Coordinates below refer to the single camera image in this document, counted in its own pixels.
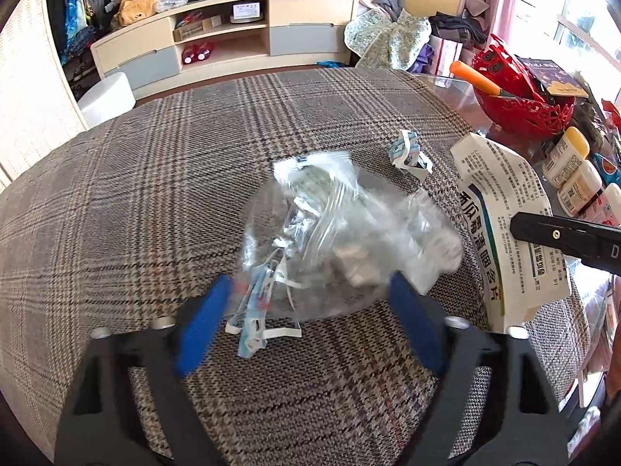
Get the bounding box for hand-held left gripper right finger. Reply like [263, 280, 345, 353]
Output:
[388, 272, 568, 466]

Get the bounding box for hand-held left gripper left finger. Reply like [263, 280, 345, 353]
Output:
[52, 274, 232, 466]

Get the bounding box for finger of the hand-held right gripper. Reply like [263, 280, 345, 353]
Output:
[509, 212, 621, 258]

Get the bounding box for white medicine box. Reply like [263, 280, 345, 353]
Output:
[450, 133, 572, 333]

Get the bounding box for clear plastic bag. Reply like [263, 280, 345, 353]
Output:
[241, 150, 464, 323]

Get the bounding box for pink label white bottle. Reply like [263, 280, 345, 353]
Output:
[577, 189, 621, 226]

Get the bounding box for blue face mask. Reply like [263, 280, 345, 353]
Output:
[226, 247, 302, 360]

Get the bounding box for yellow capped white bottle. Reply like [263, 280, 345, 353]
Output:
[542, 126, 592, 189]

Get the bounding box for red plastic basket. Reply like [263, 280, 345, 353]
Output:
[472, 34, 576, 145]

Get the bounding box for grey plaid tablecloth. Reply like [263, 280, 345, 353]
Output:
[0, 68, 590, 466]

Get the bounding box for dark booklet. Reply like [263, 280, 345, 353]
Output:
[517, 56, 590, 99]

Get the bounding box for crumpled white paper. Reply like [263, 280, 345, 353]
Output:
[389, 129, 434, 181]

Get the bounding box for dark bag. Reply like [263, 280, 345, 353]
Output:
[429, 11, 488, 44]

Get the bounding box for window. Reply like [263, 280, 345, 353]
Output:
[514, 0, 621, 59]

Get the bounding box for white round stool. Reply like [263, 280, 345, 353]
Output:
[78, 72, 137, 129]

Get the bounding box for floral cloth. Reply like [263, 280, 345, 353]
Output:
[344, 7, 432, 71]

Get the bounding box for red slippers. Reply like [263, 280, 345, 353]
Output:
[182, 43, 215, 64]

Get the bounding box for bamboo folding screen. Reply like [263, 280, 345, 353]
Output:
[0, 0, 90, 190]

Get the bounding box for flat cardboard box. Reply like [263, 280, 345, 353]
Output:
[173, 14, 223, 42]

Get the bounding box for small white device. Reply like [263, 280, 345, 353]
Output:
[229, 2, 265, 25]

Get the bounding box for beige grey TV stand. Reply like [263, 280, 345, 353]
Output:
[90, 0, 361, 93]

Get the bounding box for hanging blue clothes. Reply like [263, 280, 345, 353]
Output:
[61, 0, 98, 66]

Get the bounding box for yellow plush toy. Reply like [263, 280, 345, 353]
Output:
[118, 0, 162, 27]

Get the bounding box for orange handled knife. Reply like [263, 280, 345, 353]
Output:
[449, 61, 515, 98]

